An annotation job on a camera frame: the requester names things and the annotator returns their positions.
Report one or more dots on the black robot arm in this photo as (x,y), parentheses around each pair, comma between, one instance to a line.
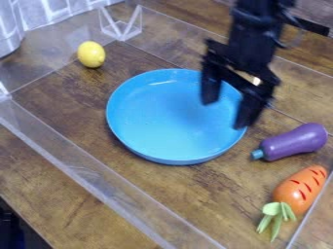
(290,37)

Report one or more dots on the yellow toy lemon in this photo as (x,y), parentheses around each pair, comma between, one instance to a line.
(90,54)

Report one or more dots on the purple toy eggplant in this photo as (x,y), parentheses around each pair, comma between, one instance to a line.
(303,139)

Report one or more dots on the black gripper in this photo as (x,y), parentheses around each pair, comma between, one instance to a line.
(252,40)

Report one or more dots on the grey checked curtain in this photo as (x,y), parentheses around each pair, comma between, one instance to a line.
(24,15)

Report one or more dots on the clear acrylic corner bracket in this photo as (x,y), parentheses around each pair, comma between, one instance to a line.
(117,29)

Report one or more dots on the orange toy carrot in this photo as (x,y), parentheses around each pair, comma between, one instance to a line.
(291,199)

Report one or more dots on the clear acrylic enclosure wall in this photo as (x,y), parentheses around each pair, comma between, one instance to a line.
(144,213)

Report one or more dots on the blue round tray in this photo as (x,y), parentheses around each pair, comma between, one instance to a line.
(160,122)

